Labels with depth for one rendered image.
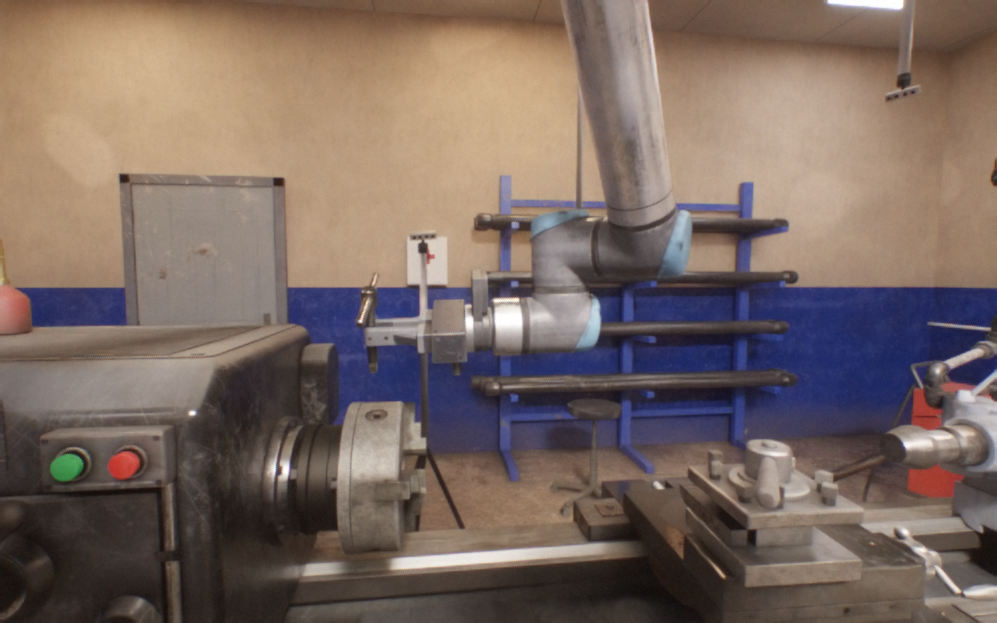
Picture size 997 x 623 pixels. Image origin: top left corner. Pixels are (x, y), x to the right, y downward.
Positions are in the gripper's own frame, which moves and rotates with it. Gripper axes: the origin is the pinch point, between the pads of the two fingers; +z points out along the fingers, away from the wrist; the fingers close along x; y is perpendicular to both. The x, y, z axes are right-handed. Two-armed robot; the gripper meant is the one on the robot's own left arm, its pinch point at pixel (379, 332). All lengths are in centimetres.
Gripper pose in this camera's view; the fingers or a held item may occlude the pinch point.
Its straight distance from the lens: 77.4
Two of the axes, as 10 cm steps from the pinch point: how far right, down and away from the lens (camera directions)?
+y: 0.0, 9.2, 4.0
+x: -0.9, -4.0, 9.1
